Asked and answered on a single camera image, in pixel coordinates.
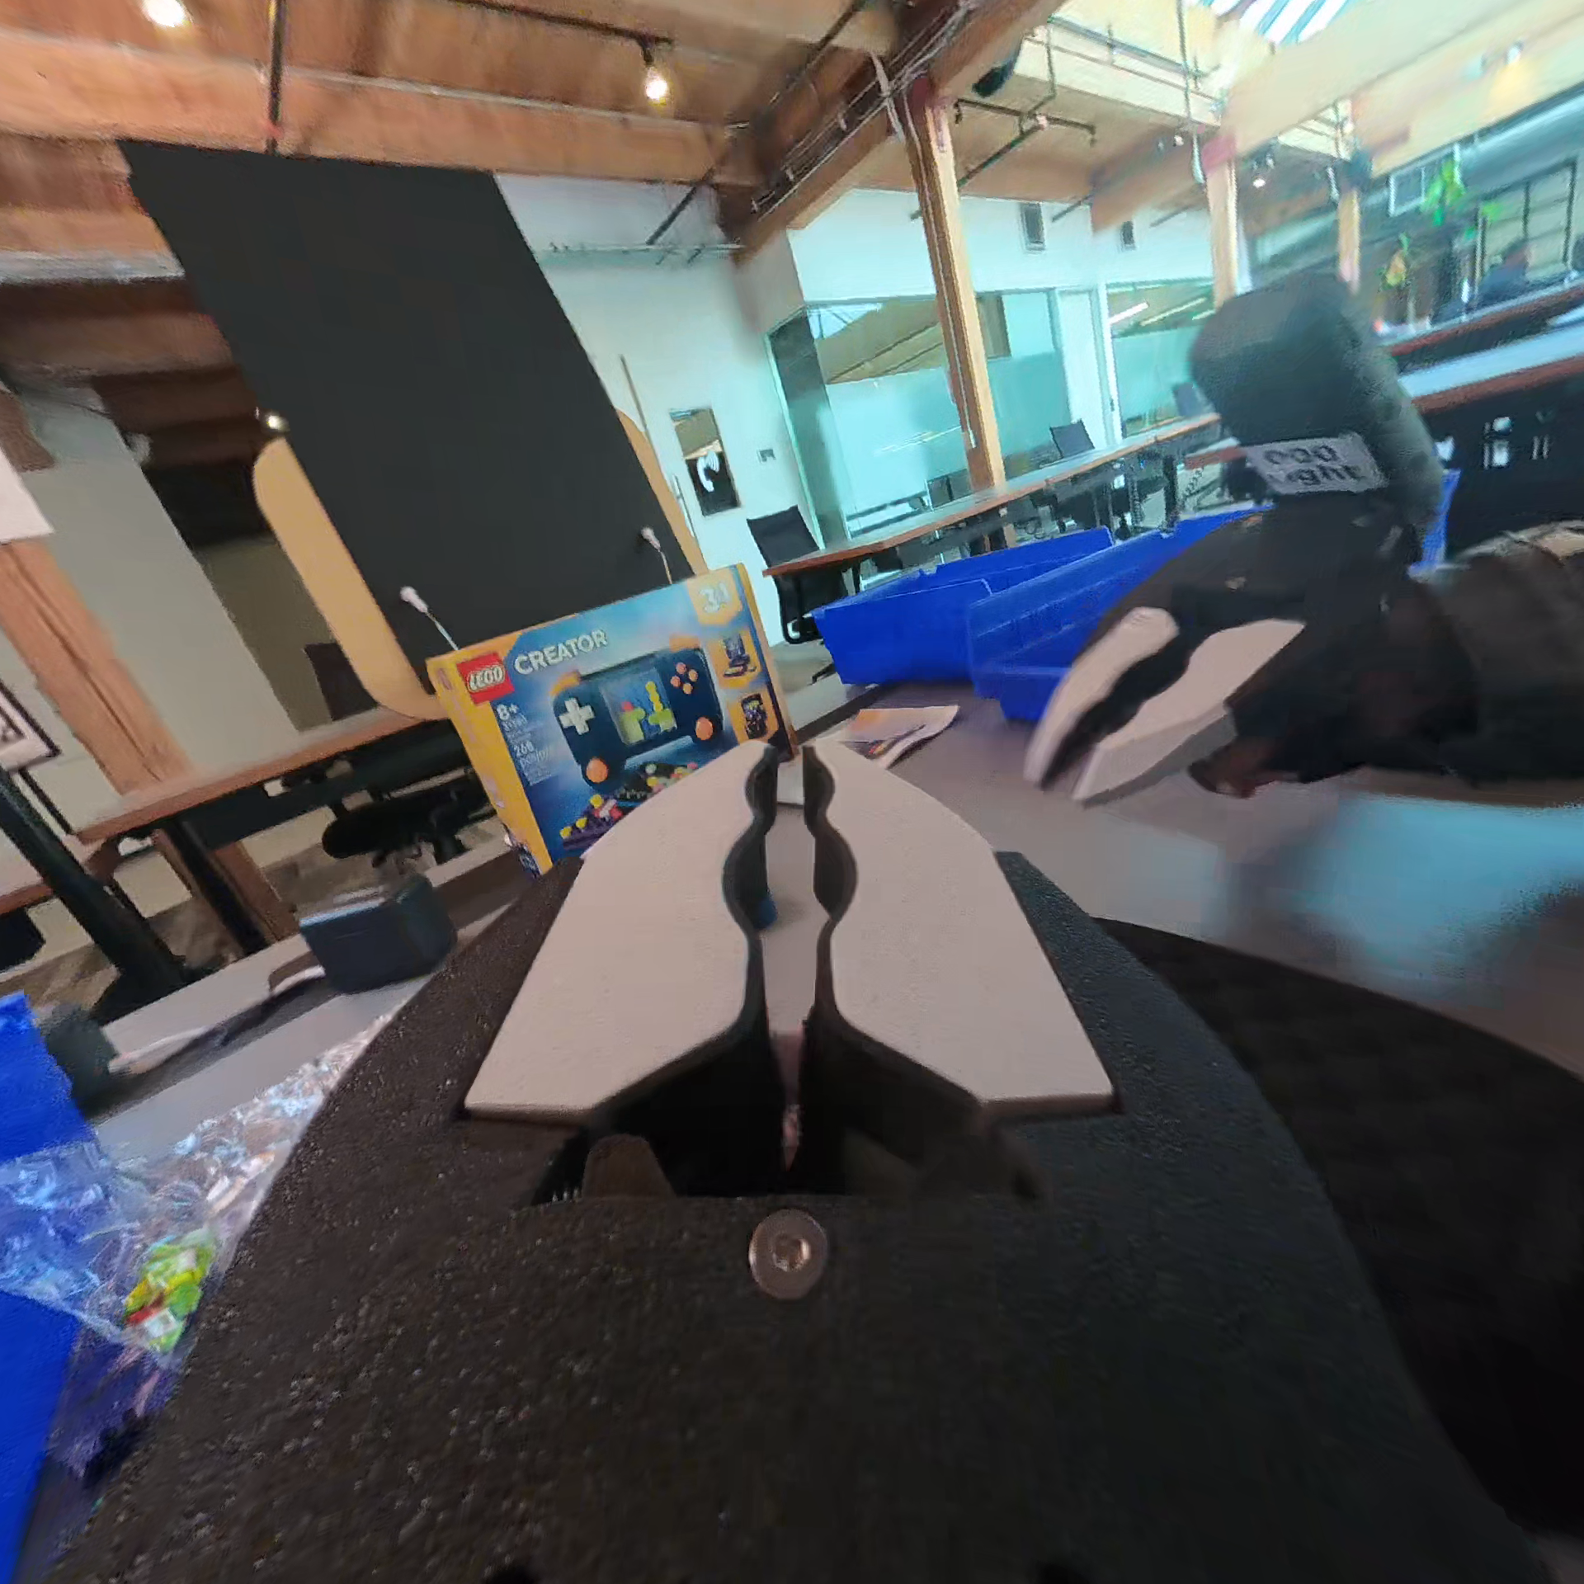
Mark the wooden post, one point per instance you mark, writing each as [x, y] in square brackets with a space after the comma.
[961, 310]
[1225, 221]

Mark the small dark blue box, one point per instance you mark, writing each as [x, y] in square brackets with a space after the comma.
[378, 935]

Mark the instruction booklet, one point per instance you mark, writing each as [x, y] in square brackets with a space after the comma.
[889, 729]

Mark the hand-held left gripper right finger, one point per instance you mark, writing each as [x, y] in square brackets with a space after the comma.
[965, 979]

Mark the dark window with phone icon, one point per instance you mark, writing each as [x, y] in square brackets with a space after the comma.
[706, 463]

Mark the clear plastic bag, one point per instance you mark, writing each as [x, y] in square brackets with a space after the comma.
[126, 1212]

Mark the black office chair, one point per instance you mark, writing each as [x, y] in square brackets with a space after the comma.
[407, 816]
[782, 544]

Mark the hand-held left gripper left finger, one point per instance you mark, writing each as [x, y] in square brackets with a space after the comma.
[617, 979]

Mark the colourful toy set box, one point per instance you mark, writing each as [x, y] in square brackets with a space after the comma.
[617, 718]

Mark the long wooden desk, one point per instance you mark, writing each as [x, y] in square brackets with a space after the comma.
[989, 506]

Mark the blue plastic bin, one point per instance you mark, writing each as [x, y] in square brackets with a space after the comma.
[31, 1090]
[889, 630]
[1028, 645]

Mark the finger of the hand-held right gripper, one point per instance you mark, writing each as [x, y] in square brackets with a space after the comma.
[1094, 679]
[1190, 706]

